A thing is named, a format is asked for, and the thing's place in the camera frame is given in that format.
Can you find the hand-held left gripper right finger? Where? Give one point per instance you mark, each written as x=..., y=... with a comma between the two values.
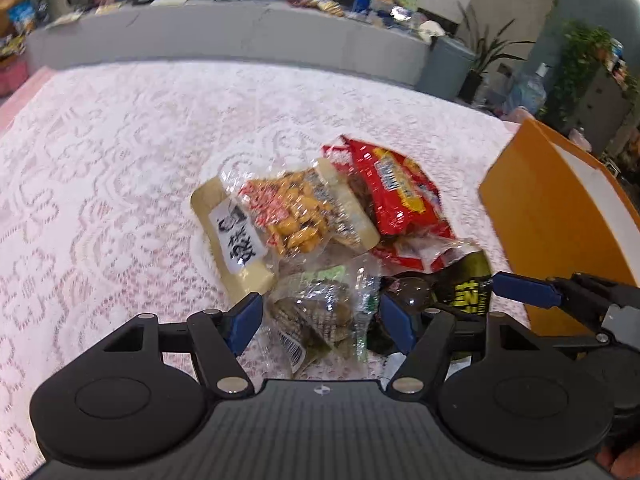
x=397, y=321

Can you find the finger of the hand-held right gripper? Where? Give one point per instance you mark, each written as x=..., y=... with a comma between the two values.
x=525, y=291

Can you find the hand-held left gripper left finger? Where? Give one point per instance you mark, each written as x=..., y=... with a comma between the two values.
x=245, y=321

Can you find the black packet with yellow print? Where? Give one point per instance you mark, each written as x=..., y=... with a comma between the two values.
x=460, y=285

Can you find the cream packet with black label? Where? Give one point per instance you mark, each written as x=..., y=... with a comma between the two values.
x=235, y=246

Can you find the clear green snack packet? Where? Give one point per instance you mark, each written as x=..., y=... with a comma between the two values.
x=320, y=305

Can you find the orange cardboard box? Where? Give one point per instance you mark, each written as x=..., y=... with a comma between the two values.
x=540, y=210

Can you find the clear bag of yellow snacks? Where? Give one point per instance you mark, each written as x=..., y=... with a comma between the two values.
x=300, y=220

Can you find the large red snack packet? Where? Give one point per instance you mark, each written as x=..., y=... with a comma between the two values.
x=395, y=185

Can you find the small red packet brown snack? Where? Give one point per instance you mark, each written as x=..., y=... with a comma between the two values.
x=415, y=253

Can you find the pink bucket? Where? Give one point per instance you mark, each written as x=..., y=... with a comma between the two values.
x=581, y=140

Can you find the pink bag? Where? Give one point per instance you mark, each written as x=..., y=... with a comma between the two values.
x=517, y=115

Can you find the white lace tablecloth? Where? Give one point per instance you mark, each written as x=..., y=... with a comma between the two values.
x=125, y=185

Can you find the blue water jug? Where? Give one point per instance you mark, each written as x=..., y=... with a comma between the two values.
x=527, y=91

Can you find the grey trash bin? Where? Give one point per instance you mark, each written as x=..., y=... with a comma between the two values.
x=445, y=70

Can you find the long-leaf potted plant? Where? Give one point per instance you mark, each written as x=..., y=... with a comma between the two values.
x=482, y=55

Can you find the trailing ivy plant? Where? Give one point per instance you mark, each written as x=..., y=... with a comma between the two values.
x=580, y=55

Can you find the white cap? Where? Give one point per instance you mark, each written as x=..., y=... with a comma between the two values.
x=431, y=30

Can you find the long grey TV console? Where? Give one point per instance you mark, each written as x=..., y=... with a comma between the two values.
x=200, y=35

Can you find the pile of snack packets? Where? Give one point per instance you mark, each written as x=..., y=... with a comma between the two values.
x=320, y=4

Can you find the blue snack bag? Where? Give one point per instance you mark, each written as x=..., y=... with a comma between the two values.
x=22, y=15

